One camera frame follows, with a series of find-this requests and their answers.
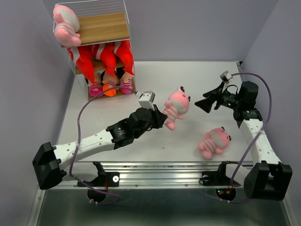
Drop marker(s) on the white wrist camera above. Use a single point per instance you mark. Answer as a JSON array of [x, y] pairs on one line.
[[146, 99], [226, 77]]

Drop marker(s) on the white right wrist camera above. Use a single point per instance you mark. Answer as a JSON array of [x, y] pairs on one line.
[[226, 77]]

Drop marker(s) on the large pink striped pig plush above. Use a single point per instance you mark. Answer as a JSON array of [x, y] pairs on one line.
[[66, 26]]

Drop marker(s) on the red plush corner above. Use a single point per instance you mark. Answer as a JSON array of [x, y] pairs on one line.
[[82, 58]]

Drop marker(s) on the white wire wooden shelf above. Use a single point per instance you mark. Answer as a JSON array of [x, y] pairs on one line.
[[97, 37]]

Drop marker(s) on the boy doll magenta striped shirt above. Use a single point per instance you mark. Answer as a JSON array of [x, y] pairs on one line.
[[125, 80]]

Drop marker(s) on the boy doll magenta pants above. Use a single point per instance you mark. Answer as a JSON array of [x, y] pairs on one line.
[[95, 89]]

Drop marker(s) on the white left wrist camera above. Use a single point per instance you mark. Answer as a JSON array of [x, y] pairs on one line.
[[146, 99]]

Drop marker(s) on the boy doll orange pants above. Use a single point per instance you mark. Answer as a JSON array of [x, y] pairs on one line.
[[109, 82]]

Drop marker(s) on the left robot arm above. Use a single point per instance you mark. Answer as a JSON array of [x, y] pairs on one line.
[[54, 164]]

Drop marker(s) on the red whale plush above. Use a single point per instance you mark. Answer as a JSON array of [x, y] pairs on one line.
[[122, 50]]

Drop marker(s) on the pink pig plush top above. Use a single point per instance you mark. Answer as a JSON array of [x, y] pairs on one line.
[[176, 107]]

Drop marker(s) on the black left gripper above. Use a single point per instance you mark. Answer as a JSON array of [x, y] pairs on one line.
[[159, 117]]

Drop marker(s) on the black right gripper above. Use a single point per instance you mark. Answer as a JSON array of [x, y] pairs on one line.
[[217, 91]]

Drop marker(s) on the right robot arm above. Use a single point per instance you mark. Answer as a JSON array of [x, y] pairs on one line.
[[269, 178]]

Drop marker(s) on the pink pig plush bottom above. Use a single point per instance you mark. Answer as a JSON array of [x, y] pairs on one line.
[[215, 142]]

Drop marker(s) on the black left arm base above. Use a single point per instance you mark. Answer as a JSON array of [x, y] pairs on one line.
[[98, 188]]

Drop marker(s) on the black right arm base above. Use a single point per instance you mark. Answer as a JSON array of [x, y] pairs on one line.
[[225, 192]]

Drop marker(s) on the red shark plush mouth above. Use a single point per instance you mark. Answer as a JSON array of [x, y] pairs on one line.
[[104, 53]]

